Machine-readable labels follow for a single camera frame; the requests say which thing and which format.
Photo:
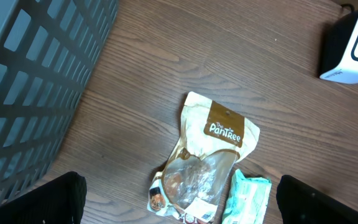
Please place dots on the dark grey plastic basket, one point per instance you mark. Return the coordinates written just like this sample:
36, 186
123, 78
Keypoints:
48, 51

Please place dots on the teal snack packet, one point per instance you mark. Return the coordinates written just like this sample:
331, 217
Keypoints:
247, 201

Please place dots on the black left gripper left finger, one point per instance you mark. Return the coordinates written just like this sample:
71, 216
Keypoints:
61, 200

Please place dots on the white barcode scanner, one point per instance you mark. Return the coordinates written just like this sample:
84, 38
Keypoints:
339, 60

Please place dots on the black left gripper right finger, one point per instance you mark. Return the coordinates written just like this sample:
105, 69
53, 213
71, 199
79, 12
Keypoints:
299, 203

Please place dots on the beige Pantree snack pouch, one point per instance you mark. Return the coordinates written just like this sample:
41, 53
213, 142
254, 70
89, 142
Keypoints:
212, 139

